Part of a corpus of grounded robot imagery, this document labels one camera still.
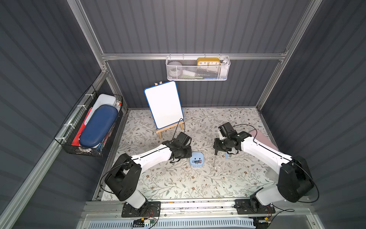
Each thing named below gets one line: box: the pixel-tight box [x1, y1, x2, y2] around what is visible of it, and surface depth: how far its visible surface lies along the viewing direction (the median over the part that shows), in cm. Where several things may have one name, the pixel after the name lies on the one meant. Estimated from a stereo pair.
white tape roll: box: [167, 61, 184, 78], surface depth 89 cm
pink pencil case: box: [249, 129, 279, 151], surface depth 104 cm
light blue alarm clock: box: [189, 152, 204, 168], surface depth 89 cm
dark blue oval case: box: [79, 104, 119, 148], surface depth 69 cm
